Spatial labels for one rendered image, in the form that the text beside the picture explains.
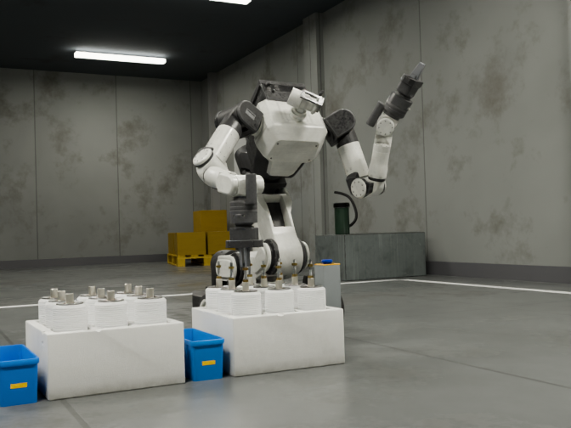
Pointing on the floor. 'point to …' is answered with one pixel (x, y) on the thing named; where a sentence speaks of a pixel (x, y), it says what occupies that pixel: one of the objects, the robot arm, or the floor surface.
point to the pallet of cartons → (200, 239)
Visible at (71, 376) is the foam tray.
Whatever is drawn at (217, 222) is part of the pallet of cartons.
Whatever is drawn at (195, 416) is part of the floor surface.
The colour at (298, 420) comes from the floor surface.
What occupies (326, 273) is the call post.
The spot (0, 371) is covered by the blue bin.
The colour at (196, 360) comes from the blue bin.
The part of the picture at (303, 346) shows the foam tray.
